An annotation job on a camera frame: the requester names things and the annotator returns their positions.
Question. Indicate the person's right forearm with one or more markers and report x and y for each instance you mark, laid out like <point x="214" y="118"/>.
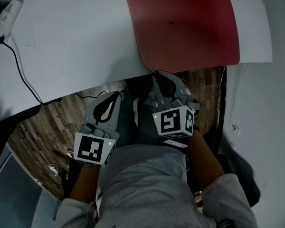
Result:
<point x="205" y="158"/>

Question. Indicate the red desk mat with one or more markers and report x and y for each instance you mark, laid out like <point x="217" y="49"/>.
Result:
<point x="185" y="25"/>

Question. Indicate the white sneaker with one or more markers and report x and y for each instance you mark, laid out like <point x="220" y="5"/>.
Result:
<point x="57" y="170"/>

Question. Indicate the person's grey shirt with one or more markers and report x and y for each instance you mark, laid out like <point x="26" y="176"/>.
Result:
<point x="145" y="186"/>

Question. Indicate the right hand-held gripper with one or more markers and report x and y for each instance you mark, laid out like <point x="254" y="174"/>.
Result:
<point x="171" y="122"/>

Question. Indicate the grey cabinet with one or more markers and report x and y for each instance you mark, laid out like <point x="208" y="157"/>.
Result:
<point x="14" y="193"/>

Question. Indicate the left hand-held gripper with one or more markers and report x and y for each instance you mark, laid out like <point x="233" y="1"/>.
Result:
<point x="91" y="147"/>

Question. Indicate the white desk power strip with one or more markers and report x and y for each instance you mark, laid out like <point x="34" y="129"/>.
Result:
<point x="10" y="15"/>

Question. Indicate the person's grey trousers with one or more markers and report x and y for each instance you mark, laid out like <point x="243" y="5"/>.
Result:
<point x="128" y="117"/>

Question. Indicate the white wall outlet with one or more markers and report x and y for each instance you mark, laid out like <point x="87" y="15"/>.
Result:
<point x="236" y="128"/>

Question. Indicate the person's left forearm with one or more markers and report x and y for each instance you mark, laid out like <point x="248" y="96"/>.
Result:
<point x="84" y="182"/>

